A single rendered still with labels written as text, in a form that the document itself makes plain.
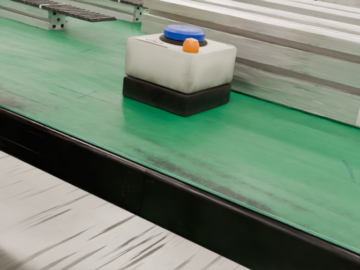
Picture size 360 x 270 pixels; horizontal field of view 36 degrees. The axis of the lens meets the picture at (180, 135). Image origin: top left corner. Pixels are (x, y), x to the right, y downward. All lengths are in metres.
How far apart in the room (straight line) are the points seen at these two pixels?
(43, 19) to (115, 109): 0.38
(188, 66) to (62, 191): 1.13
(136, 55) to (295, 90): 0.17
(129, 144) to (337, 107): 0.23
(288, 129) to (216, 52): 0.10
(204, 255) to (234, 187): 0.98
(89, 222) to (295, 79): 0.95
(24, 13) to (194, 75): 0.45
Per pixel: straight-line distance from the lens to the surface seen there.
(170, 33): 0.54
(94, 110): 0.51
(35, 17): 0.89
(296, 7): 0.79
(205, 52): 0.52
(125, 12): 1.01
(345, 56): 0.58
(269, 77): 0.60
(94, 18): 0.79
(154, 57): 0.53
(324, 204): 0.39
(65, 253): 1.33
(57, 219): 1.46
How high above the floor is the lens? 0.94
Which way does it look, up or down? 20 degrees down
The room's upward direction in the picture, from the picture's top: 7 degrees clockwise
